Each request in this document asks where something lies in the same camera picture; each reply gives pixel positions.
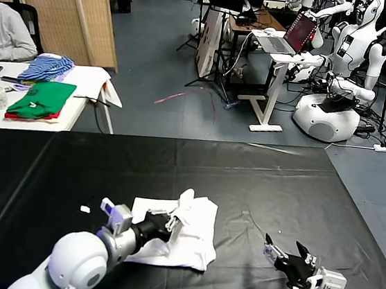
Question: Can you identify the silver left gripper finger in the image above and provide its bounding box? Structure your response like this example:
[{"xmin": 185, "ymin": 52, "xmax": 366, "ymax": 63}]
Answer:
[
  {"xmin": 164, "ymin": 213, "xmax": 186, "ymax": 235},
  {"xmin": 145, "ymin": 207, "xmax": 171, "ymax": 218}
]

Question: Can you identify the red cable on floor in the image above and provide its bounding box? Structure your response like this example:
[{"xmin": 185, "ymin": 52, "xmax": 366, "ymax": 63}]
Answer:
[{"xmin": 152, "ymin": 80, "xmax": 221, "ymax": 125}]

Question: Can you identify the black trash bin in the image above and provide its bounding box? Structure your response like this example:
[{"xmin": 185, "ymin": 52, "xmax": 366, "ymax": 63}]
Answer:
[{"xmin": 112, "ymin": 0, "xmax": 133, "ymax": 15}]

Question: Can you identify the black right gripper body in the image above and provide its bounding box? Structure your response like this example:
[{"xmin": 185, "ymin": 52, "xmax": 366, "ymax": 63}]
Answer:
[{"xmin": 272, "ymin": 253, "xmax": 320, "ymax": 289}]

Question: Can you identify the black tripod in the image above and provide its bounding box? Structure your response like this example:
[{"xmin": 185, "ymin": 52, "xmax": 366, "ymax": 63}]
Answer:
[{"xmin": 175, "ymin": 0, "xmax": 213, "ymax": 55}]

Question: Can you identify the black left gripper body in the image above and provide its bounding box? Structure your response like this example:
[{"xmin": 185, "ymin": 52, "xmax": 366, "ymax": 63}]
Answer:
[{"xmin": 130, "ymin": 210, "xmax": 174, "ymax": 251}]

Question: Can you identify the white t-shirt with red print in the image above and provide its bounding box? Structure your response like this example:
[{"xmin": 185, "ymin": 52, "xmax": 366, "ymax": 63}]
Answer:
[{"xmin": 123, "ymin": 181, "xmax": 224, "ymax": 275}]

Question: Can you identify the seated person in white hoodie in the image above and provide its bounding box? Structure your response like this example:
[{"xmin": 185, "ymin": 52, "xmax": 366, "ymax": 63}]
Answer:
[{"xmin": 0, "ymin": 0, "xmax": 44, "ymax": 67}]

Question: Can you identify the white laptop stand desk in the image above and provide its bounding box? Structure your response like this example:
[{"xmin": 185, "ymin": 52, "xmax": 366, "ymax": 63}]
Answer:
[{"xmin": 233, "ymin": 47, "xmax": 324, "ymax": 139}]

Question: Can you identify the white printed board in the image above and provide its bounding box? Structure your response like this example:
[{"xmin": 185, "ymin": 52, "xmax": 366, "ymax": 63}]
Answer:
[{"xmin": 192, "ymin": 7, "xmax": 226, "ymax": 82}]

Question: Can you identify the grey laptop with red screen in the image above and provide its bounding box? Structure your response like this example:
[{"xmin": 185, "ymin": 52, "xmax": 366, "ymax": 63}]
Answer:
[{"xmin": 250, "ymin": 8, "xmax": 319, "ymax": 58}]

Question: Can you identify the white humanoid robot on base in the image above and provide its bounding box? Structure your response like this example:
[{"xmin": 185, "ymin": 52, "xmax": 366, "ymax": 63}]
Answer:
[{"xmin": 277, "ymin": 0, "xmax": 386, "ymax": 149}]

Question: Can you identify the lavender folded cloth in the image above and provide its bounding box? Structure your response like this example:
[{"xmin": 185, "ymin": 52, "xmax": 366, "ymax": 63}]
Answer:
[{"xmin": 51, "ymin": 65, "xmax": 74, "ymax": 85}]

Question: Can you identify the red folded shirt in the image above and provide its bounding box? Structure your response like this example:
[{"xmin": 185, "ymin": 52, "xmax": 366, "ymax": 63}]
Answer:
[{"xmin": 3, "ymin": 105, "xmax": 61, "ymax": 125}]

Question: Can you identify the black office chair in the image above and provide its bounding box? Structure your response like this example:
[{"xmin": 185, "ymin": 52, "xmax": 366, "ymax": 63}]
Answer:
[{"xmin": 0, "ymin": 0, "xmax": 50, "ymax": 64}]

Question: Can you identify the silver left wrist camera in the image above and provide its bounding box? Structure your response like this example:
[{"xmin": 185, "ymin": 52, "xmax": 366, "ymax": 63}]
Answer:
[{"xmin": 96, "ymin": 196, "xmax": 137, "ymax": 238}]

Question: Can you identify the blue striped clothes pile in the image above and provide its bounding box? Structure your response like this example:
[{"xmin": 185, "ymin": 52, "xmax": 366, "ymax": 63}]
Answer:
[{"xmin": 17, "ymin": 51, "xmax": 77, "ymax": 87}]

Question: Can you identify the bamboo folding screen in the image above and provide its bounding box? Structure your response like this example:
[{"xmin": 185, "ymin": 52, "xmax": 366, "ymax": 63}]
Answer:
[{"xmin": 0, "ymin": 0, "xmax": 126, "ymax": 74}]

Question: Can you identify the brown wooden desk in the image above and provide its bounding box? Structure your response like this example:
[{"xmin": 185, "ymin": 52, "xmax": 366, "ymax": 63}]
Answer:
[{"xmin": 220, "ymin": 4, "xmax": 289, "ymax": 96}]

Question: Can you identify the white cloth bag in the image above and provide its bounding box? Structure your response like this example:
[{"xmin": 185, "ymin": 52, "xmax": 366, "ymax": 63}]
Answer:
[{"xmin": 56, "ymin": 62, "xmax": 128, "ymax": 109}]

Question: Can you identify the white round device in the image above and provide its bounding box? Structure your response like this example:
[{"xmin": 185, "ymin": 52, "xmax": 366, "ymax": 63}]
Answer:
[{"xmin": 189, "ymin": 17, "xmax": 204, "ymax": 37}]

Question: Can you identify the white side table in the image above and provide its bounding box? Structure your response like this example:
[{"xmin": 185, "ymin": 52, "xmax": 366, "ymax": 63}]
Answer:
[{"xmin": 0, "ymin": 55, "xmax": 121, "ymax": 143}]

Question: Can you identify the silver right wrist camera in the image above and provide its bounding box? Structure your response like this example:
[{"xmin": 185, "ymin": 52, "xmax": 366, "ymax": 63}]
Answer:
[{"xmin": 305, "ymin": 265, "xmax": 349, "ymax": 289}]

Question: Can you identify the green folded shirt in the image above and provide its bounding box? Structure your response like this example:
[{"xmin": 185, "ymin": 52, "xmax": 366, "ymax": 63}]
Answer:
[{"xmin": 6, "ymin": 76, "xmax": 78, "ymax": 125}]

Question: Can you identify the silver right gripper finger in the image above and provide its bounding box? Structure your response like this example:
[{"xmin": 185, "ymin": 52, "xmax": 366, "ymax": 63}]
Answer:
[
  {"xmin": 261, "ymin": 232, "xmax": 290, "ymax": 268},
  {"xmin": 292, "ymin": 240, "xmax": 321, "ymax": 270}
]

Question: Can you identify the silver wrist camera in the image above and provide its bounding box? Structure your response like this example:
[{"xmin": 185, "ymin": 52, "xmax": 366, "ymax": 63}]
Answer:
[
  {"xmin": 305, "ymin": 265, "xmax": 349, "ymax": 289},
  {"xmin": 96, "ymin": 196, "xmax": 137, "ymax": 238}
]

